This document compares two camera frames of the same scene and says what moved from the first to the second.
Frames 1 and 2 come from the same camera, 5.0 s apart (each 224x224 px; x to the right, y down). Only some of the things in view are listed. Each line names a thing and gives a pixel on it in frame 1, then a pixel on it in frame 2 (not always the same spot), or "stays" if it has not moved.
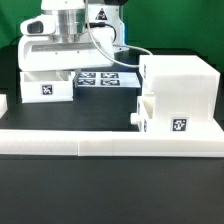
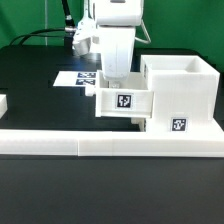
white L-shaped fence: x=107 y=143 stays
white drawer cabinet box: x=186 y=91 stays
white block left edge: x=3 y=105 stays
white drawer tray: x=45 y=86 to x=133 y=99
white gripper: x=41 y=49 to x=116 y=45
